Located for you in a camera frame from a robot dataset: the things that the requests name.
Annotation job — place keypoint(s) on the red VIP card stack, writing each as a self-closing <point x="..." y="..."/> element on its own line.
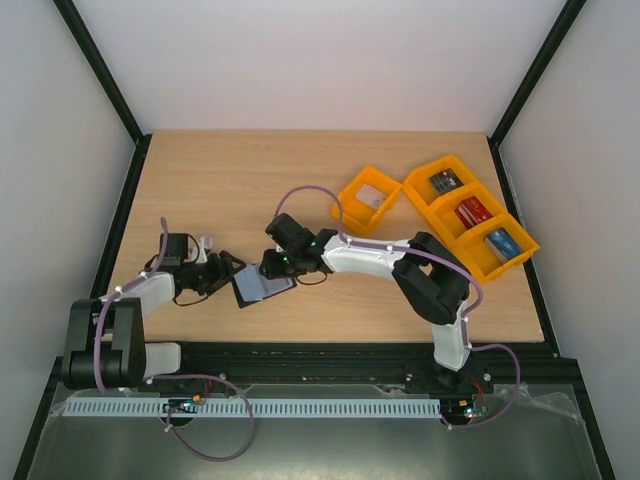
<point x="471" y="212"/>

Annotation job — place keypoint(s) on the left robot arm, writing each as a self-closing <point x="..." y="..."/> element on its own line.
<point x="105" y="345"/>

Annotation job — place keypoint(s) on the black card stack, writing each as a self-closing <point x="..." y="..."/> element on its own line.
<point x="445" y="181"/>

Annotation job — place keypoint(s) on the white slotted cable duct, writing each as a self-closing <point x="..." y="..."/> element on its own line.
<point x="112" y="407"/>

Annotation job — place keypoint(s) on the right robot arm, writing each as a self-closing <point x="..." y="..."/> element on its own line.
<point x="434" y="283"/>

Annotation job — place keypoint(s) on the yellow bin with blue cards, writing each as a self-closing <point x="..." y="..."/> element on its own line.
<point x="480" y="260"/>

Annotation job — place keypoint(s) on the yellow bin with red cards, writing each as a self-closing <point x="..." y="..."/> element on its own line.
<point x="443" y="220"/>

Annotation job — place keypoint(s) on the yellow bin with black cards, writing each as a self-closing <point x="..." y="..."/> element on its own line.
<point x="418" y="189"/>

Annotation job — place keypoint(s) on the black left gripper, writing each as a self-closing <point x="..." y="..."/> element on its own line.
<point x="222" y="273"/>

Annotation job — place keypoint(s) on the white card stack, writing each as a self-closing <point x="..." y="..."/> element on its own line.
<point x="371" y="196"/>

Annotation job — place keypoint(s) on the black frame post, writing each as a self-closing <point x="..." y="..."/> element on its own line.
<point x="81" y="34"/>
<point x="552" y="42"/>

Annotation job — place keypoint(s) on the black frame post right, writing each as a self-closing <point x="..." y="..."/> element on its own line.
<point x="552" y="42"/>

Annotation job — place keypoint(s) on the blue card stack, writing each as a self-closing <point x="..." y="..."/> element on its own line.
<point x="502" y="244"/>

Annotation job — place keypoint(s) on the yellow bin with white cards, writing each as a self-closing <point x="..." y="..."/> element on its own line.
<point x="359" y="218"/>

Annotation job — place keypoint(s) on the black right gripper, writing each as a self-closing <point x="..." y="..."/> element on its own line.
<point x="273" y="263"/>

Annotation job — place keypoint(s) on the black frame post left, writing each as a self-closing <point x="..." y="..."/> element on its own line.
<point x="81" y="34"/>

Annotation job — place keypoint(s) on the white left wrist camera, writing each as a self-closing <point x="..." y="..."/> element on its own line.
<point x="201" y="249"/>

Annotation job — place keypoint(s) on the black leather card holder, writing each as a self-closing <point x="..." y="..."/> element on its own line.
<point x="251" y="287"/>

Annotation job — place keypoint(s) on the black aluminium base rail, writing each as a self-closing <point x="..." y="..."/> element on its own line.
<point x="408" y="366"/>

